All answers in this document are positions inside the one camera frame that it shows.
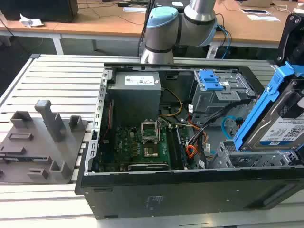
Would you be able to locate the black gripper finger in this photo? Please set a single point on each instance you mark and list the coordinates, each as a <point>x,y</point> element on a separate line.
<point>286,38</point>

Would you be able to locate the hard disk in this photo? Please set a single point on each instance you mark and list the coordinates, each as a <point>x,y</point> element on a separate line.
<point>275,118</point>

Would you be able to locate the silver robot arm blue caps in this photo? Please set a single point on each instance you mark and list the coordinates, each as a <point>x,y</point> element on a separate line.
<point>161,35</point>

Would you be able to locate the metal disk bay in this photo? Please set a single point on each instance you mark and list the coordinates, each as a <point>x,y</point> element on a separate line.
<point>251,159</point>

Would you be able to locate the white paper sheets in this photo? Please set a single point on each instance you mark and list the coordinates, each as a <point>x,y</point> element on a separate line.
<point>261,15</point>

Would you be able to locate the blue drive cage latch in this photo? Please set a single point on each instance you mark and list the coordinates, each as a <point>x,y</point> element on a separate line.
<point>210,82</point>

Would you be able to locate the metal drive cage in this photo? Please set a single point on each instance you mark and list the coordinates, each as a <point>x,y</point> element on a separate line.
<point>209,102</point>

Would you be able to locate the RAM stick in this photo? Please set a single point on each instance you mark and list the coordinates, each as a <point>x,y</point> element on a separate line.
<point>181,147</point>

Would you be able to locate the white paper sheet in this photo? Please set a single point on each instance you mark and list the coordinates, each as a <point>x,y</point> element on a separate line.
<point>134,9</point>

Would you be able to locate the black power strip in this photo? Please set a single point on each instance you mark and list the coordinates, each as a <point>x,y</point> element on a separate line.
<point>133,4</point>

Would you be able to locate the grey power supply unit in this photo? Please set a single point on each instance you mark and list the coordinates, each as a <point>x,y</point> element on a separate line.
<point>133,102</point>

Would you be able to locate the CPU socket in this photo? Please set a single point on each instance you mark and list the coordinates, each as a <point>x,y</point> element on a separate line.
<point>151,152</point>

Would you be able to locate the brown wooden desk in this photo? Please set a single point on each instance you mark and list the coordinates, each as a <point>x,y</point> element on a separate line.
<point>28,29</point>
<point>99,23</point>

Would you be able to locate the black graphics card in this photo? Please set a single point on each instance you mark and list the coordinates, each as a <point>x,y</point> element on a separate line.
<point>147,166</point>

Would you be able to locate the green motherboard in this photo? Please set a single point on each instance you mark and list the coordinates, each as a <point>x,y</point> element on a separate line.
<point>128,145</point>

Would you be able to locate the black open PC case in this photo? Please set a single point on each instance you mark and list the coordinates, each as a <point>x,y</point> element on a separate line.
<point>166,194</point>

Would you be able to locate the black box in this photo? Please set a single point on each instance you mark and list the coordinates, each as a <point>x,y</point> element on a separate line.
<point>42,9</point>

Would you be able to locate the crumpled white paper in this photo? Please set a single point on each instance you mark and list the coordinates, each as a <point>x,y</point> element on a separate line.
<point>29,21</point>

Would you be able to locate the grey parts rack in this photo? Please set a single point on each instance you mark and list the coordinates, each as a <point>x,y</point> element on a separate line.
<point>42,147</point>

